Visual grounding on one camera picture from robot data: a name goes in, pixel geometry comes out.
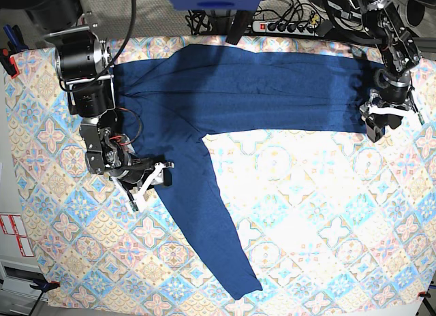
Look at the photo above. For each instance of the white power strip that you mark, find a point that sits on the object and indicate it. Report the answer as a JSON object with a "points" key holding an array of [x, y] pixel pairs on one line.
{"points": [[283, 28]]}

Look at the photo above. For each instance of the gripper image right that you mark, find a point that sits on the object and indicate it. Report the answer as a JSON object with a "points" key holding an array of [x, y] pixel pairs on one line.
{"points": [[394, 100]]}

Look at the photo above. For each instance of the blue long-sleeve T-shirt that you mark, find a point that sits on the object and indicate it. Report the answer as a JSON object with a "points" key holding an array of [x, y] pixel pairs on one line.
{"points": [[206, 90]]}

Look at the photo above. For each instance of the red white label stickers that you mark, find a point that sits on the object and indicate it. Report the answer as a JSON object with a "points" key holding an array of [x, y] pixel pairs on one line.
{"points": [[13, 226]]}

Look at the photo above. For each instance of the black clamp lower right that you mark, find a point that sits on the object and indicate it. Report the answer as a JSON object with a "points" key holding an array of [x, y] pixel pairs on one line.
{"points": [[424, 294]]}

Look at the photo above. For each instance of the black clamp lower left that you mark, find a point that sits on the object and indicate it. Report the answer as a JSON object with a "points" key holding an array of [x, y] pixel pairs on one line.
{"points": [[43, 285]]}

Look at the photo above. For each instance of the patterned tile tablecloth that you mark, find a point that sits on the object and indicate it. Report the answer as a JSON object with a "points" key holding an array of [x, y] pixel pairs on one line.
{"points": [[330, 222]]}

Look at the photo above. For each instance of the red black clamp left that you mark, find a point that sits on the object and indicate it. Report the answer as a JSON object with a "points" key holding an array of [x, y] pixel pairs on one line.
{"points": [[8, 63]]}

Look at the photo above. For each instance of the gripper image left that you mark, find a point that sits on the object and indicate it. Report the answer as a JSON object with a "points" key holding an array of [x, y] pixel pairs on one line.
{"points": [[129, 172]]}

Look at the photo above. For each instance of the black center post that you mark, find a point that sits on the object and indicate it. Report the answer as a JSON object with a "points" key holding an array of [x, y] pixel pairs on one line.
{"points": [[242, 20]]}

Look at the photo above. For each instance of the blue clamp upper left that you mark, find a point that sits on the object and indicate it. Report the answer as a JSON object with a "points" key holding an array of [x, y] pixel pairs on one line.
{"points": [[16, 41]]}

